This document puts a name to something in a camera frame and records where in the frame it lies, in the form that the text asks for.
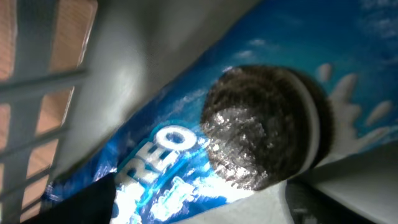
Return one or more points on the blue Oreo cookie pack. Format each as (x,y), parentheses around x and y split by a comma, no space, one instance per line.
(293,86)

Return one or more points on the grey plastic mesh basket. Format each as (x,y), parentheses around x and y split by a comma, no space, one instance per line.
(74,72)

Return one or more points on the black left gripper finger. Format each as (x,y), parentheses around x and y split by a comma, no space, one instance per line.
(92,205)

